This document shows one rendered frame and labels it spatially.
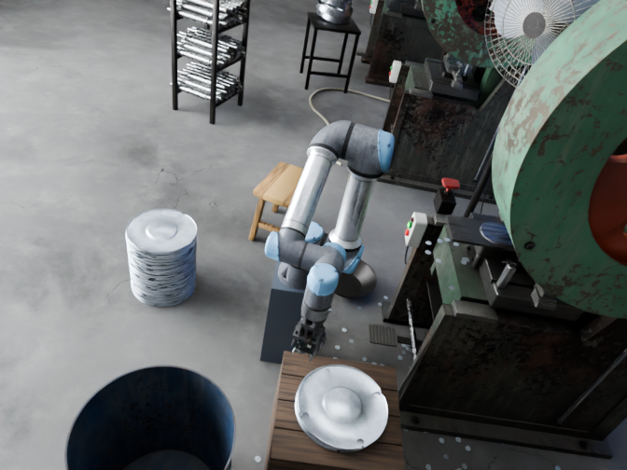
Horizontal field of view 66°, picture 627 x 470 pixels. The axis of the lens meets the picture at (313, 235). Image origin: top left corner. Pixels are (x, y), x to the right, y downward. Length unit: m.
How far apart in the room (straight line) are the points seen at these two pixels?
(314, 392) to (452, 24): 1.98
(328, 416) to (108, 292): 1.24
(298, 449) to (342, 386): 0.25
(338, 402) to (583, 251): 0.84
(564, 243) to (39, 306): 2.02
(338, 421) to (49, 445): 1.00
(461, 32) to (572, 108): 1.84
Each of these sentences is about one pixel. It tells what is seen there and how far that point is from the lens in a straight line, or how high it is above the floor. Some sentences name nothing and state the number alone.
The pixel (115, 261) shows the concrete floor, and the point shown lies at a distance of 2.52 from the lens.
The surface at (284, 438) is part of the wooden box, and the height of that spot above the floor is 0.35.
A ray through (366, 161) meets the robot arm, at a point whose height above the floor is 1.02.
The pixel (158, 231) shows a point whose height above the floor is 0.34.
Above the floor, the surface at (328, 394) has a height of 0.38.
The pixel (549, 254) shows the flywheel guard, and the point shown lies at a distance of 1.23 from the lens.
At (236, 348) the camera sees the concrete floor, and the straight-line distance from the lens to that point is 2.15.
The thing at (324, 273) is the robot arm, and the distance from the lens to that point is 1.21.
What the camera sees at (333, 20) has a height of 0.56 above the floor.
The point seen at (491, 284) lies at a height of 0.69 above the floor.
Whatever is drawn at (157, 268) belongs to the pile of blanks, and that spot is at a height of 0.25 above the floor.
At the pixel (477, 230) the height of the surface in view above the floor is 0.78.
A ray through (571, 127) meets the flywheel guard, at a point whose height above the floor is 1.39.
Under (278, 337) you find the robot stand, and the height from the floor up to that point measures 0.18.
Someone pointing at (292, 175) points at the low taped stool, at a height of 0.33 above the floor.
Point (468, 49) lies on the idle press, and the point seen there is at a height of 1.00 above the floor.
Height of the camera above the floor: 1.73
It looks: 39 degrees down
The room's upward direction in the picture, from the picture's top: 12 degrees clockwise
